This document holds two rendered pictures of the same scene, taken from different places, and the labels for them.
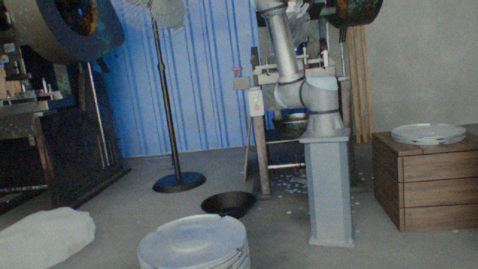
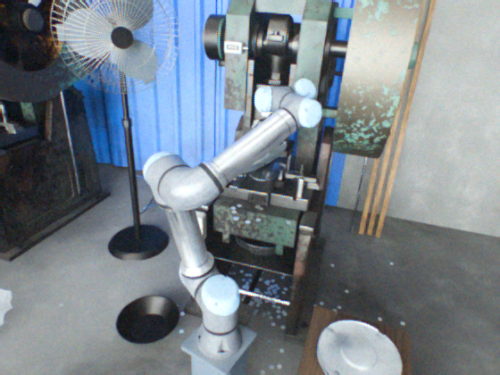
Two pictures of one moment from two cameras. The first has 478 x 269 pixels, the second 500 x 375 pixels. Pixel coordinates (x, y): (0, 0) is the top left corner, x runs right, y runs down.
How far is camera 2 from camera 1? 1.05 m
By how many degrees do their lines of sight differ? 18
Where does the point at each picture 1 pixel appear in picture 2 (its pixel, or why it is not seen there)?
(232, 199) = (162, 305)
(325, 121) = (211, 341)
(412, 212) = not seen: outside the picture
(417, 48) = (481, 137)
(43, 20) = not seen: outside the picture
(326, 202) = not seen: outside the picture
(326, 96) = (214, 320)
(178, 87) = (179, 109)
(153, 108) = (151, 124)
